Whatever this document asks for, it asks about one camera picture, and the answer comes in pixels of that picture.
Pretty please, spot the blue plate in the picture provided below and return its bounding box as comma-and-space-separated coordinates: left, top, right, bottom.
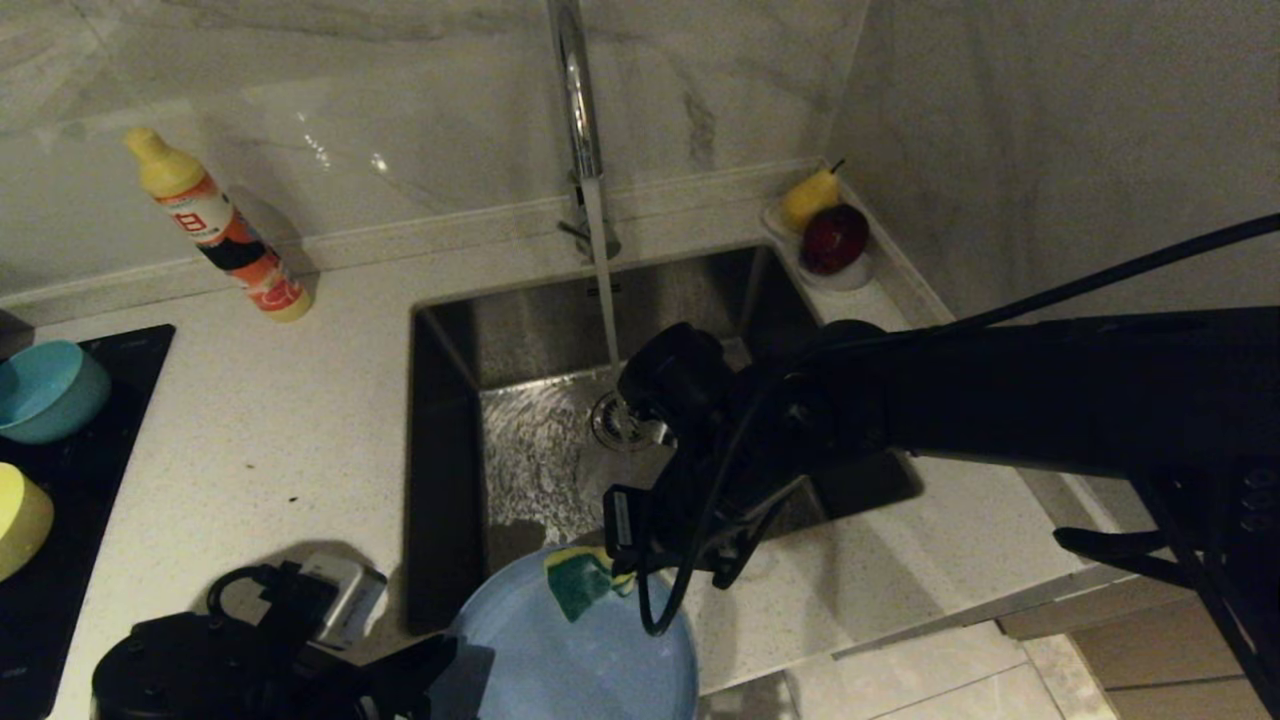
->
440, 545, 701, 720

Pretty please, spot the yellow sponge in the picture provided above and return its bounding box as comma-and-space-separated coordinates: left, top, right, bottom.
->
543, 545, 638, 624

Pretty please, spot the yellow bowl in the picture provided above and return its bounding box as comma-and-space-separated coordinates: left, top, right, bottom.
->
0, 462, 56, 583

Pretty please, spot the teal bowl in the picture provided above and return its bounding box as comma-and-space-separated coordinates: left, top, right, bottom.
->
0, 340, 112, 445

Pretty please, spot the chrome faucet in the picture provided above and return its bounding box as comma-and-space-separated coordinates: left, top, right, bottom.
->
547, 0, 623, 263

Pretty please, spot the metal sink drain strainer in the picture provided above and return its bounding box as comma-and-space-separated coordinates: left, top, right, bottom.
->
591, 390, 666, 452

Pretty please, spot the stainless steel sink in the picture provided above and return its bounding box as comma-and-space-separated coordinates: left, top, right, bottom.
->
402, 243, 923, 636

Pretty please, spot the running water stream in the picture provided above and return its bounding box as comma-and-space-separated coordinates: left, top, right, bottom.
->
583, 175, 623, 369

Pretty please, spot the small white dish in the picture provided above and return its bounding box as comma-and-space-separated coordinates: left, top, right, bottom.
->
763, 195, 876, 293

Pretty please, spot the red apple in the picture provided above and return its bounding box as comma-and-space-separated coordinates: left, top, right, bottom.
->
799, 204, 870, 276

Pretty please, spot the black induction cooktop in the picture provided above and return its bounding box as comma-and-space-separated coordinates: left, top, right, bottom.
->
0, 323, 177, 720

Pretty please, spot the yellow pear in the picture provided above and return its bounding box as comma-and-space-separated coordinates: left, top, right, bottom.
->
781, 160, 846, 236

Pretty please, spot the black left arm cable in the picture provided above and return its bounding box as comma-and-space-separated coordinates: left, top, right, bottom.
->
205, 563, 301, 623

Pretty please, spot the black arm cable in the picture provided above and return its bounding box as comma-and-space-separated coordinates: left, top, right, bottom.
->
205, 563, 301, 623
635, 212, 1280, 639

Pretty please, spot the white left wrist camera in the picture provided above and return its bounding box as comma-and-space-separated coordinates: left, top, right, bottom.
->
298, 553, 389, 651

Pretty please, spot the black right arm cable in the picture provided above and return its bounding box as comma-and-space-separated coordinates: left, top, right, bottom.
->
635, 212, 1280, 639

